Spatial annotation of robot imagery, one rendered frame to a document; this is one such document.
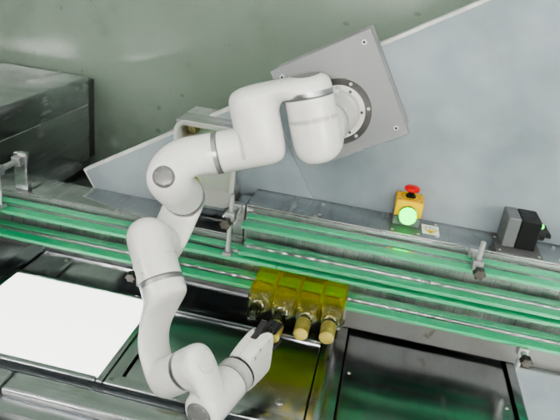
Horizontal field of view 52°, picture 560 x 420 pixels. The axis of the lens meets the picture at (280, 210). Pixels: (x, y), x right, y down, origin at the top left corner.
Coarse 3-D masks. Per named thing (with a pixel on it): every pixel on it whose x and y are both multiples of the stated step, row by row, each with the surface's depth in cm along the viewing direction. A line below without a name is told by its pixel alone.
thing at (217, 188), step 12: (180, 132) 152; (204, 132) 156; (204, 180) 162; (216, 180) 161; (228, 180) 160; (216, 192) 161; (228, 192) 162; (204, 204) 157; (216, 204) 156; (228, 204) 155
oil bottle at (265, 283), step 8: (264, 272) 144; (272, 272) 144; (280, 272) 145; (256, 280) 140; (264, 280) 140; (272, 280) 141; (256, 288) 137; (264, 288) 137; (272, 288) 138; (248, 296) 136; (256, 296) 135; (264, 296) 135; (272, 296) 138; (248, 304) 136; (264, 304) 135
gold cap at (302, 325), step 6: (300, 318) 130; (306, 318) 130; (300, 324) 128; (306, 324) 129; (294, 330) 128; (300, 330) 127; (306, 330) 127; (294, 336) 128; (300, 336) 128; (306, 336) 128
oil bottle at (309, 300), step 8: (304, 280) 144; (312, 280) 144; (320, 280) 145; (304, 288) 140; (312, 288) 140; (320, 288) 141; (304, 296) 137; (312, 296) 137; (320, 296) 138; (296, 304) 135; (304, 304) 134; (312, 304) 134; (320, 304) 135; (296, 312) 135; (312, 312) 133; (296, 320) 136; (312, 320) 134
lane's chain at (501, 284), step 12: (336, 228) 147; (264, 240) 153; (276, 240) 152; (288, 240) 151; (300, 240) 150; (396, 240) 145; (324, 252) 150; (336, 252) 150; (348, 252) 149; (360, 252) 148; (456, 252) 143; (384, 264) 148; (396, 264) 148; (408, 264) 147; (420, 264) 146; (516, 264) 141; (444, 276) 146; (456, 276) 145; (468, 276) 145; (504, 288) 144; (516, 288) 144; (528, 288) 143; (540, 288) 142
